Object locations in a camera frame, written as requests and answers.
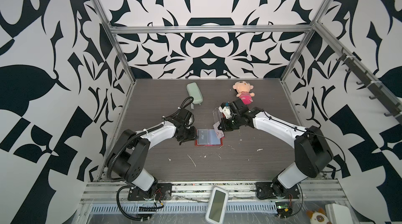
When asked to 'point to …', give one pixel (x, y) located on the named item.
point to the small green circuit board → (283, 210)
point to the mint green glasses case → (194, 91)
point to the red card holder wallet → (208, 137)
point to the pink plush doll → (244, 88)
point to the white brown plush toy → (318, 217)
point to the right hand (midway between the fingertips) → (219, 126)
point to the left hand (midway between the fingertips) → (196, 134)
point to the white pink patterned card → (219, 133)
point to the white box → (338, 214)
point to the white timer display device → (217, 205)
